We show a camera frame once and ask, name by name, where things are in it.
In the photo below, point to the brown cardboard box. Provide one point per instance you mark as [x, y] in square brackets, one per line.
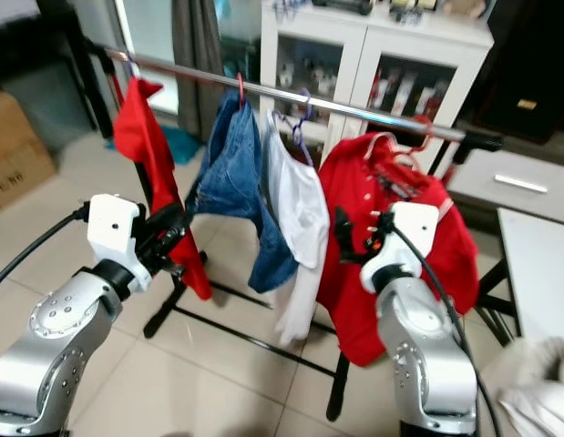
[13, 150]

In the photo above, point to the black speaker box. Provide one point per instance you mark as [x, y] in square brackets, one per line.
[518, 64]

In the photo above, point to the red plastic hanger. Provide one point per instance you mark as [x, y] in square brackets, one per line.
[420, 146]

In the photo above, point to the glass balcony door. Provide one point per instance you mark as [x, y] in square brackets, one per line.
[149, 36]

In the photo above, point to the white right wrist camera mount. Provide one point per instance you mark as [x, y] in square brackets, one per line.
[414, 228]

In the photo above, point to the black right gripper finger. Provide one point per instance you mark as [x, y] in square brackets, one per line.
[347, 238]

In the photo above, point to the purple plastic hanger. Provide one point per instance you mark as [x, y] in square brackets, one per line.
[304, 137]

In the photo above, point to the grey curtain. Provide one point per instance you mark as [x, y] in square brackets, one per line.
[195, 64]

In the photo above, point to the plain white shirt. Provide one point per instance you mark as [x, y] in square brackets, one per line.
[295, 209]

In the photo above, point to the plain red garment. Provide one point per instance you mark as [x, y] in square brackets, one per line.
[149, 146]

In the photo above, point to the blue denim garment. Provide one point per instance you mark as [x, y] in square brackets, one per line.
[240, 182]

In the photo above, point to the white glass door cabinet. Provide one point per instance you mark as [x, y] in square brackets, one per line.
[364, 41]

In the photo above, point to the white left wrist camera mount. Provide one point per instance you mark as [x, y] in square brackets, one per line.
[113, 228]

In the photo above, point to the red hanger hook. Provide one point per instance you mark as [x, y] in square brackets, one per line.
[240, 86]

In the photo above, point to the blue hanger hook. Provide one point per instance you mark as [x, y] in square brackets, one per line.
[129, 66]

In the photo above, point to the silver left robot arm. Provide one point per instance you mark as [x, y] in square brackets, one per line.
[58, 328]

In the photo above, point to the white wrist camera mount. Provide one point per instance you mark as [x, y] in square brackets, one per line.
[113, 228]
[414, 228]

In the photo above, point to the white printed garment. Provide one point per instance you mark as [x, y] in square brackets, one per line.
[537, 391]

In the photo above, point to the white drawer unit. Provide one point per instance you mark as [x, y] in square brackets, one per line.
[509, 173]

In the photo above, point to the red polo shirt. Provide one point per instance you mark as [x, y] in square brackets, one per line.
[345, 300]

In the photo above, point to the teal floor mat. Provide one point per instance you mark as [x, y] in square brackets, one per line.
[181, 146]

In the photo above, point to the black desk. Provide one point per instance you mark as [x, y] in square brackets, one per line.
[45, 36]

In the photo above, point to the white table black frame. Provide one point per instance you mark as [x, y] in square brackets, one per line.
[537, 264]

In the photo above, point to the black clothes rack chrome rail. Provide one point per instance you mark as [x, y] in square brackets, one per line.
[364, 110]

